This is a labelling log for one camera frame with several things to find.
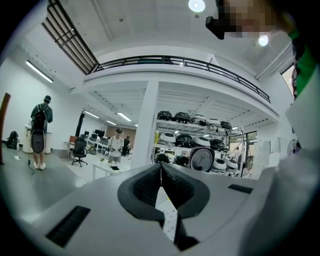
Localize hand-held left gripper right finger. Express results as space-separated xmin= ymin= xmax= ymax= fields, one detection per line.
xmin=161 ymin=163 xmax=261 ymax=256

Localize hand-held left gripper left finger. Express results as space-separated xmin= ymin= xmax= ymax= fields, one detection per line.
xmin=22 ymin=163 xmax=175 ymax=256

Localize white perforated steamer tray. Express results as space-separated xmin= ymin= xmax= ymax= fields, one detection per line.
xmin=154 ymin=186 xmax=180 ymax=242

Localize dark red rice cooker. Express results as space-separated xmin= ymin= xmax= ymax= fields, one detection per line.
xmin=188 ymin=146 xmax=216 ymax=173

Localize small white table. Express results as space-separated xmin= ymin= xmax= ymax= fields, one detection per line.
xmin=91 ymin=159 xmax=132 ymax=181

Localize white metal shelf rack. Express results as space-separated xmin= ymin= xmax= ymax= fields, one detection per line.
xmin=152 ymin=117 xmax=247 ymax=178

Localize grey locker cabinet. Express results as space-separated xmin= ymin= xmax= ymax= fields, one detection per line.
xmin=254 ymin=140 xmax=272 ymax=169

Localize row of white office desks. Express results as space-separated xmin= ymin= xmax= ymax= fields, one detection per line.
xmin=83 ymin=138 xmax=111 ymax=153

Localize black office chair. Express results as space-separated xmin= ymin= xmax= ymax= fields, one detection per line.
xmin=71 ymin=136 xmax=88 ymax=168

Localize rows of domed appliances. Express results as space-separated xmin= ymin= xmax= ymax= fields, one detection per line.
xmin=154 ymin=110 xmax=240 ymax=173

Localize row of black monitors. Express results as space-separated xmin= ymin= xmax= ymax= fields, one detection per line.
xmin=83 ymin=129 xmax=106 ymax=141

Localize black standing fan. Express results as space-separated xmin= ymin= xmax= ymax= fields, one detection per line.
xmin=286 ymin=138 xmax=302 ymax=157

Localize white square pillar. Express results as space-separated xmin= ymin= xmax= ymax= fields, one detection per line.
xmin=129 ymin=79 xmax=160 ymax=170

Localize white low cabinet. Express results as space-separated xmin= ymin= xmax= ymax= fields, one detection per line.
xmin=23 ymin=123 xmax=55 ymax=154

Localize black backpack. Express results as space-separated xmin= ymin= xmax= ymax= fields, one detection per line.
xmin=6 ymin=130 xmax=20 ymax=150

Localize black mezzanine railing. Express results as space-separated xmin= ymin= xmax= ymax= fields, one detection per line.
xmin=94 ymin=55 xmax=271 ymax=103

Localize person's purple green jersey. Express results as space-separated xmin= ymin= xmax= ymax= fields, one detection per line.
xmin=287 ymin=29 xmax=320 ymax=100

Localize person's head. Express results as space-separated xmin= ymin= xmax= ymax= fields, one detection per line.
xmin=217 ymin=0 xmax=298 ymax=38

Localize wall tube light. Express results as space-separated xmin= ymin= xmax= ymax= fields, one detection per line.
xmin=25 ymin=59 xmax=55 ymax=84

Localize black head-mounted camera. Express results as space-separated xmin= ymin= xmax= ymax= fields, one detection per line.
xmin=205 ymin=15 xmax=226 ymax=40

